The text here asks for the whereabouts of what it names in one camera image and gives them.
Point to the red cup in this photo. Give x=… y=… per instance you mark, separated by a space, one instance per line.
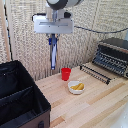
x=65 y=73

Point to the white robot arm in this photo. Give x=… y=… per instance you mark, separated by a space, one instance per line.
x=61 y=4

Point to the white oval bowl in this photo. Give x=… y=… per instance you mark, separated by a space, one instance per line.
x=75 y=91

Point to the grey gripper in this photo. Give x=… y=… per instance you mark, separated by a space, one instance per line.
x=53 y=26

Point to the black storage box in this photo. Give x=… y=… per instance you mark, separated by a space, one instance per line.
x=20 y=100

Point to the yellow bread roll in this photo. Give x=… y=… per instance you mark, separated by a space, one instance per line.
x=80 y=86
x=74 y=88

